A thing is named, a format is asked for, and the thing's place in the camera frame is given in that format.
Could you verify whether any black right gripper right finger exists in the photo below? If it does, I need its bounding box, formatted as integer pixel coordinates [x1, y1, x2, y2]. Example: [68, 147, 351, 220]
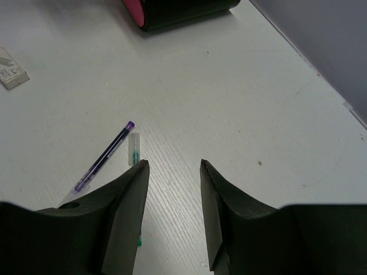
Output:
[200, 160, 366, 274]

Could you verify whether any purple ink pen refill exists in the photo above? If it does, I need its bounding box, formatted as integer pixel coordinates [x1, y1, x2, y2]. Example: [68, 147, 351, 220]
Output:
[59, 121, 135, 206]

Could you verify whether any black drawer cabinet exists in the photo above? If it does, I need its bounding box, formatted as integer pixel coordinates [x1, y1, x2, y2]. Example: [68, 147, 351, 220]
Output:
[123, 0, 240, 32]

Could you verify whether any green ink pen refill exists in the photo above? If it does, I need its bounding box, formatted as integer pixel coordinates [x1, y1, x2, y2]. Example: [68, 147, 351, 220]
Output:
[127, 132, 144, 248]

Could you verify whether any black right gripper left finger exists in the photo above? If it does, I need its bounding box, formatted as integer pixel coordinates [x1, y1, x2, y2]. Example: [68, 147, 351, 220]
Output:
[1, 160, 150, 274]

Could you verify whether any white staples box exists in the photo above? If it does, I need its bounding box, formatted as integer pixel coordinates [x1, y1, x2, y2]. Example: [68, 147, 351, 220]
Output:
[0, 47, 30, 90]

